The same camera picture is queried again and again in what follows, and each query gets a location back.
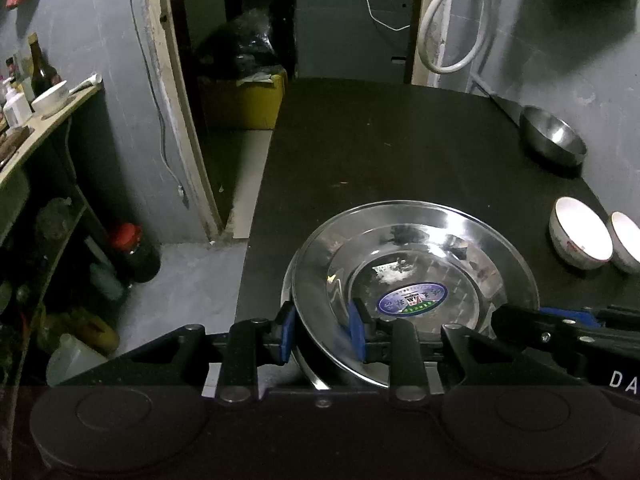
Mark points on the dark glass bottle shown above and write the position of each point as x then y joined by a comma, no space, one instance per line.
40,70

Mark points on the wooden shelf unit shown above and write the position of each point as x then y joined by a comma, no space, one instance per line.
45,125

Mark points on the wooden door frame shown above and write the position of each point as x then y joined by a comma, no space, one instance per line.
185,125

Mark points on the steel plate with oval sticker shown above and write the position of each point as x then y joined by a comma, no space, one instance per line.
425,255

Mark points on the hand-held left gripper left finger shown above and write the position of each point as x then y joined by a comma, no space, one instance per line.
286,332

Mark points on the yellow plastic jug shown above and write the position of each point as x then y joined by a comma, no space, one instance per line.
95,332

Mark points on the white tube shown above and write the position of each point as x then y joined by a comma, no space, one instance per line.
87,82

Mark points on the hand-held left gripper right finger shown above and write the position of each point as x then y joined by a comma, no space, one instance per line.
356,327

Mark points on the black plastic bag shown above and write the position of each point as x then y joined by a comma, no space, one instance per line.
240,45

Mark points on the white bowl with dark rim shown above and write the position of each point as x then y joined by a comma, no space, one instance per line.
49,97

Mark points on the white plastic jug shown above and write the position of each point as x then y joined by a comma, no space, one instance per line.
72,360

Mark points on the white plastic bottle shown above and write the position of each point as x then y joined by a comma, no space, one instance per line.
15,107

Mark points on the red-capped dark jar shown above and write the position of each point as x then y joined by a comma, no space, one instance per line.
132,255

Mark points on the steel bowl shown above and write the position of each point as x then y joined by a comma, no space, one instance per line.
550,135

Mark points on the white ceramic bowl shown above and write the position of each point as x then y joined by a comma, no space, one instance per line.
575,230
627,240

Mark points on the grey cabinet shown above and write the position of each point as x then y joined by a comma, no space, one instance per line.
340,35

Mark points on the yellow box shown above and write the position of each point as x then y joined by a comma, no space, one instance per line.
250,105

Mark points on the plain steel plate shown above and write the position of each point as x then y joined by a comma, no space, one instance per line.
288,285

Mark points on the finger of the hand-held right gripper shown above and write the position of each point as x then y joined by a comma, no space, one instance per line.
520,322
570,314

